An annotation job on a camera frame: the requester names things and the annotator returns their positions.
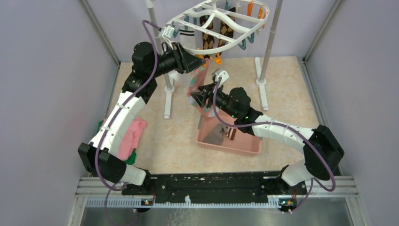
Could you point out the white black striped sock rear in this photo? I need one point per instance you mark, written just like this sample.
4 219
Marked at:
187 38

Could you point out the brown argyle sock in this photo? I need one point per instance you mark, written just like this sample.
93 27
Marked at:
225 30
208 41

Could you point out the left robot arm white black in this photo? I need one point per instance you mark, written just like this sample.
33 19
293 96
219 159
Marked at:
99 155

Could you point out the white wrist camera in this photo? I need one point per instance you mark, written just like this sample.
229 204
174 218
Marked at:
167 33
220 76

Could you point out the pink folded cloth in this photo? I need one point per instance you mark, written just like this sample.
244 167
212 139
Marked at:
137 126

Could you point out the green folded cloth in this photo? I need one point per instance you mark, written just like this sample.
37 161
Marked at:
127 152

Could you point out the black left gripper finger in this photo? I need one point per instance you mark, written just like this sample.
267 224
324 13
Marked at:
186 57
193 65

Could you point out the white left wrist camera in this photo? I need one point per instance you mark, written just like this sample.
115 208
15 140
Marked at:
167 33

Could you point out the white black striped sock front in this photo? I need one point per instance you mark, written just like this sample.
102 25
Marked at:
182 79

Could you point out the white black striped sock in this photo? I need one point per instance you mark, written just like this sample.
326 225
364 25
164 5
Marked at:
187 38
182 79

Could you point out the brown argyle sock left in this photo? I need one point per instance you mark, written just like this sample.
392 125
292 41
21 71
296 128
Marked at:
208 41

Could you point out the white oval clip hanger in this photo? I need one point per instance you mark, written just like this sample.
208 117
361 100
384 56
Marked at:
246 17

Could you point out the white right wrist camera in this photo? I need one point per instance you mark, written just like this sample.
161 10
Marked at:
220 76

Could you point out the brown argyle sock right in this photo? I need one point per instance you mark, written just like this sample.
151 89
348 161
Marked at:
225 30

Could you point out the pink dotted sock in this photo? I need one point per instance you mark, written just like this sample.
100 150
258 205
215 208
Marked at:
198 80

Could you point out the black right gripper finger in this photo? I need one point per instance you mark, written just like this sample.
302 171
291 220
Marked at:
201 99
209 88

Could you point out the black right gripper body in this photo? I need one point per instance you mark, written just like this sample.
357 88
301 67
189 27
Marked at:
221 99

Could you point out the pink plastic basket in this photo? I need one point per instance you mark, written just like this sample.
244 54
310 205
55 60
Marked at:
243 144

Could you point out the grey red striped sock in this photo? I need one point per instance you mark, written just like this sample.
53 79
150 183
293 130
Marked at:
219 133

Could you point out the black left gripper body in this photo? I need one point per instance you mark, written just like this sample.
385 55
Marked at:
172 59

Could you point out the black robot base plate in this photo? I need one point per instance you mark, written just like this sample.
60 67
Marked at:
262 189

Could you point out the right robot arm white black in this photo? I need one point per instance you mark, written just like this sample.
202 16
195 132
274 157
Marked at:
321 150

